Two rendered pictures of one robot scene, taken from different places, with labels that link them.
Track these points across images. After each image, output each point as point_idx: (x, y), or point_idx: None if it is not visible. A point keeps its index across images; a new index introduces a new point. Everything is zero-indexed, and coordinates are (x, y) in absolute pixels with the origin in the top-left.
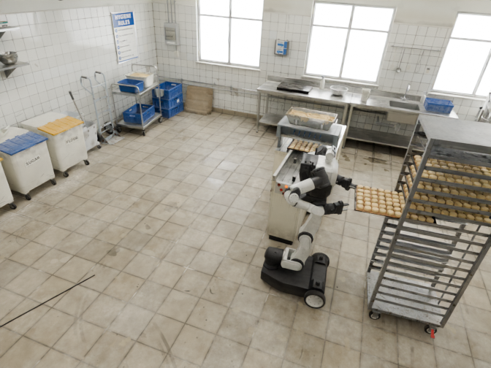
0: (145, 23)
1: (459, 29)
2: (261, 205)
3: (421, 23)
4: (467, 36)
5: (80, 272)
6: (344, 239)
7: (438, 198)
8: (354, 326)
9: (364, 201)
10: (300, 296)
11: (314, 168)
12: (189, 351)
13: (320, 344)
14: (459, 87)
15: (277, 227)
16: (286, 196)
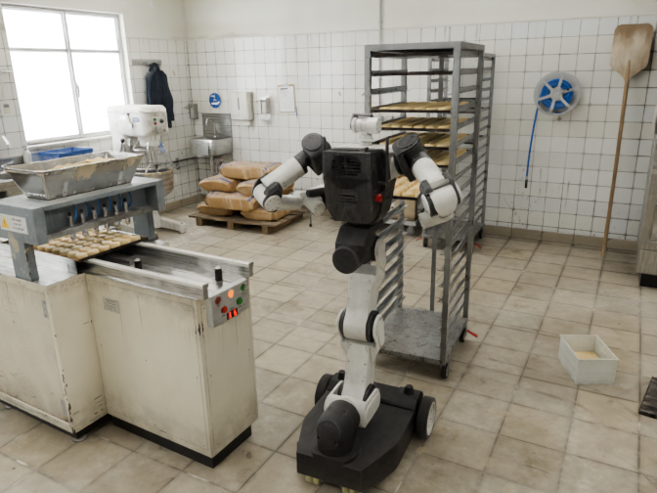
0: None
1: (15, 34)
2: (66, 465)
3: None
4: (30, 45)
5: None
6: (258, 365)
7: (441, 142)
8: (463, 397)
9: (401, 193)
10: (410, 441)
11: (379, 155)
12: None
13: (508, 441)
14: (60, 127)
15: (228, 417)
16: (445, 201)
